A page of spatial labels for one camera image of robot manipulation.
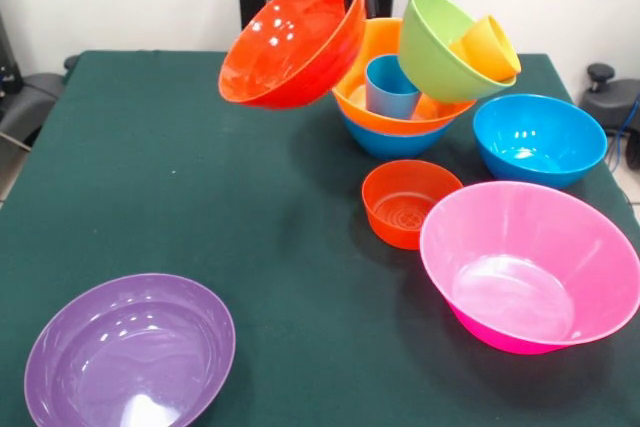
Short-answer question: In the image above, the large red-orange bowl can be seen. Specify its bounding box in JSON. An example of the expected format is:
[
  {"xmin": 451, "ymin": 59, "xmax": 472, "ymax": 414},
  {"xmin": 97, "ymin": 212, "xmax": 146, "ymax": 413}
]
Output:
[{"xmin": 218, "ymin": 0, "xmax": 368, "ymax": 111}]

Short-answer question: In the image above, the green bowl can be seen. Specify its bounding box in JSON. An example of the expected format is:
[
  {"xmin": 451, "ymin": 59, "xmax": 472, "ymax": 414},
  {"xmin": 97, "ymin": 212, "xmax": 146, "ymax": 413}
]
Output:
[{"xmin": 398, "ymin": 0, "xmax": 517, "ymax": 104}]

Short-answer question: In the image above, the large orange bowl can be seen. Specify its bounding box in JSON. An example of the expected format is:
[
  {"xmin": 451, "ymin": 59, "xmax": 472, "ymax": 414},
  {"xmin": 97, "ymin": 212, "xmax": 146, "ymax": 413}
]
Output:
[{"xmin": 332, "ymin": 17, "xmax": 476, "ymax": 137}]

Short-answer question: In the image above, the blue cup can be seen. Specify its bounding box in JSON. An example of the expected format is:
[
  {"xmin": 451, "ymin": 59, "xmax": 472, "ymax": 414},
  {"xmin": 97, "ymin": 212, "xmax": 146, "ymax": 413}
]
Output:
[{"xmin": 365, "ymin": 54, "xmax": 423, "ymax": 121}]

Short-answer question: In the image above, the orange cup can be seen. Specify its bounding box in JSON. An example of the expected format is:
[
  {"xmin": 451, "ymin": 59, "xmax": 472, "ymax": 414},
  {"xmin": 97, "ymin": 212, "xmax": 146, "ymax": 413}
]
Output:
[
  {"xmin": 448, "ymin": 34, "xmax": 474, "ymax": 66},
  {"xmin": 462, "ymin": 15, "xmax": 522, "ymax": 82}
]

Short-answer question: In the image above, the blue cone-shaped bowl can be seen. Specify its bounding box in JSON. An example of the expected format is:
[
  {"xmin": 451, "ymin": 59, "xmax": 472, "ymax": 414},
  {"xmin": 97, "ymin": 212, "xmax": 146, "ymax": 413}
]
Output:
[{"xmin": 342, "ymin": 114, "xmax": 455, "ymax": 159}]

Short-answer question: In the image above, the small red bowl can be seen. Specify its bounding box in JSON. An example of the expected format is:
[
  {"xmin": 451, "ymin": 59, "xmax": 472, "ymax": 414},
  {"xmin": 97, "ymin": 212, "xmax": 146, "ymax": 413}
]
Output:
[{"xmin": 361, "ymin": 159, "xmax": 465, "ymax": 251}]

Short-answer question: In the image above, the blue round bowl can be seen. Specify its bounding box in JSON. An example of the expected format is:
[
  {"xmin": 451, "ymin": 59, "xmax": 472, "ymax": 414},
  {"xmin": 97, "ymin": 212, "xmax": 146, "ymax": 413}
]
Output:
[{"xmin": 472, "ymin": 93, "xmax": 609, "ymax": 190}]

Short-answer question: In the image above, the dark green table cloth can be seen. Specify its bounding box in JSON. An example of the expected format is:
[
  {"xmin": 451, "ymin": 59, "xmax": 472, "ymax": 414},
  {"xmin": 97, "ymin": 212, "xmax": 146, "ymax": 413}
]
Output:
[{"xmin": 0, "ymin": 50, "xmax": 640, "ymax": 427}]

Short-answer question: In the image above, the pink bowl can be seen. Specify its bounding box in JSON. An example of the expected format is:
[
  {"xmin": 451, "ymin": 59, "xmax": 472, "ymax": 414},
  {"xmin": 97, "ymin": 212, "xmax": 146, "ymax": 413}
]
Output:
[{"xmin": 418, "ymin": 180, "xmax": 640, "ymax": 355}]

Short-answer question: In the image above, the black equipment box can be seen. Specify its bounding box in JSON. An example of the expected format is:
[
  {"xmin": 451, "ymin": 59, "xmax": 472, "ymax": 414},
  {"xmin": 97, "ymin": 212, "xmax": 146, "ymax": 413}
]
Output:
[{"xmin": 0, "ymin": 14, "xmax": 22, "ymax": 96}]

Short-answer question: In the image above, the purple bowl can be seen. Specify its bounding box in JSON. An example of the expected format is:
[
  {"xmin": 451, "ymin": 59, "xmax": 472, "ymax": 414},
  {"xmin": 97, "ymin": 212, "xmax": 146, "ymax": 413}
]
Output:
[{"xmin": 23, "ymin": 273, "xmax": 237, "ymax": 427}]

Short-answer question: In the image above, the black pedestal foot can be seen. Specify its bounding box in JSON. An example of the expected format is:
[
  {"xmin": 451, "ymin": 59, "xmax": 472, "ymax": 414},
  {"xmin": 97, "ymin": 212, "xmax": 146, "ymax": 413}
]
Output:
[
  {"xmin": 578, "ymin": 63, "xmax": 640, "ymax": 137},
  {"xmin": 0, "ymin": 71, "xmax": 67, "ymax": 148}
]

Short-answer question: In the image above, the blue cable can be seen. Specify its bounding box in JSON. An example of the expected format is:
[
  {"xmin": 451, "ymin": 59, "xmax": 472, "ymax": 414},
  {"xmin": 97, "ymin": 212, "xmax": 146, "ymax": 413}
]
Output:
[{"xmin": 606, "ymin": 95, "xmax": 640, "ymax": 171}]

